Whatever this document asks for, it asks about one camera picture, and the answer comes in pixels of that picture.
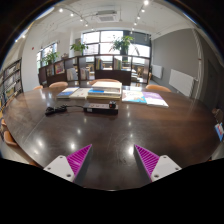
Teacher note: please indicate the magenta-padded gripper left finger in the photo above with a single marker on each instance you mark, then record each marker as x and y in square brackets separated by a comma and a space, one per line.
[58, 168]

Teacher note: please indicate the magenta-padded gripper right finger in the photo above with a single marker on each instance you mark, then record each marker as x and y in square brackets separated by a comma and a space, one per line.
[165, 167]

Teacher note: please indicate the blue white sign card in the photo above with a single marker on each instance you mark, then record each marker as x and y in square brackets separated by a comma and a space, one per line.
[220, 130]

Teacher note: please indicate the purple white book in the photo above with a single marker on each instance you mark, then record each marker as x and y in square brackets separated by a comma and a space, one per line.
[155, 99]

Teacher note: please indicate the dark grey power strip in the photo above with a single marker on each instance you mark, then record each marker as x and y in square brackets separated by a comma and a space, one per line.
[96, 108]

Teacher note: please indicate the blue cover book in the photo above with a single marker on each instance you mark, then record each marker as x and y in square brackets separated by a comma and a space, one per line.
[66, 93]

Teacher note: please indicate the white teal illustrated book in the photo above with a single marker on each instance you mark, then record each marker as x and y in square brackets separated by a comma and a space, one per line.
[133, 97]

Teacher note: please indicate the yellow cover book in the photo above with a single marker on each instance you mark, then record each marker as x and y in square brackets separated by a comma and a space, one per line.
[102, 98]

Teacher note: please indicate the thick blue white book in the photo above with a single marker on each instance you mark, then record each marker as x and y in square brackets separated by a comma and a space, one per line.
[103, 94]

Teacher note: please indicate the low dark shelf unit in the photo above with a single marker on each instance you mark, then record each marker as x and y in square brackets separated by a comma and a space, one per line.
[110, 76]

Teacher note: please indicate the large green potted plant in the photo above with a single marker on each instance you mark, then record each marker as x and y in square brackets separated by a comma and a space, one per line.
[122, 43]

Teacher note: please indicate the ceiling track spotlights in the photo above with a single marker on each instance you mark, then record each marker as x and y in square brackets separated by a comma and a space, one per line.
[72, 14]

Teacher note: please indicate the ceiling air conditioner unit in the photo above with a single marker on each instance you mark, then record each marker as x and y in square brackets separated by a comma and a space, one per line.
[106, 16]

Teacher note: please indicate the large white wall radiator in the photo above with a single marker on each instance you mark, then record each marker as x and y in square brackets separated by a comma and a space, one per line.
[181, 82]

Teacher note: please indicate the small white wall radiator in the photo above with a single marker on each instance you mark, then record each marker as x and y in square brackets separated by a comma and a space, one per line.
[157, 71]

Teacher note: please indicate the tall wall bookshelf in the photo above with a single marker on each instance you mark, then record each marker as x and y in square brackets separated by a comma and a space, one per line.
[11, 81]

